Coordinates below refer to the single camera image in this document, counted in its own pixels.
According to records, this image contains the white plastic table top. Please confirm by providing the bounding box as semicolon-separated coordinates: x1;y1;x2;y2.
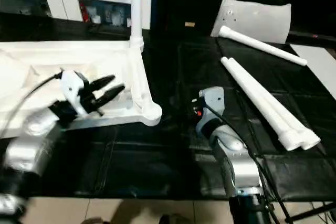
0;40;163;140

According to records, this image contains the white plastic table leg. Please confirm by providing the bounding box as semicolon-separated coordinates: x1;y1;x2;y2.
130;0;145;50
218;26;308;68
228;59;321;150
220;57;306;151

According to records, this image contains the white plastic bag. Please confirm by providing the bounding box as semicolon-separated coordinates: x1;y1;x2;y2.
211;0;292;45

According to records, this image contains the black work mat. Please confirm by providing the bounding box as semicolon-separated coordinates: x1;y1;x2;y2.
0;12;336;201

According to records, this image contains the grey right robot foot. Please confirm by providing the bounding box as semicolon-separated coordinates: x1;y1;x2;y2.
157;214;193;224

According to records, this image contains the grey robot foot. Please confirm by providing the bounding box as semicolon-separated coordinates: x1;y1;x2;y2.
157;214;193;224
81;216;109;224

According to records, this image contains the grey left robot foot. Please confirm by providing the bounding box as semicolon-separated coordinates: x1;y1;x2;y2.
81;216;109;224

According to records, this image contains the flat white board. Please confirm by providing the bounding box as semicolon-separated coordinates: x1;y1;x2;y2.
291;44;336;100

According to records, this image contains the black floor stand bar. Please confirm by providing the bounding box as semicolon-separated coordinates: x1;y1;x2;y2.
286;200;336;222

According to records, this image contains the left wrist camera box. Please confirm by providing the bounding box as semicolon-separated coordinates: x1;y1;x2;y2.
59;69;91;118

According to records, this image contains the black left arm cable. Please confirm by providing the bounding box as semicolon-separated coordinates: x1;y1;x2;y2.
0;72;65;136

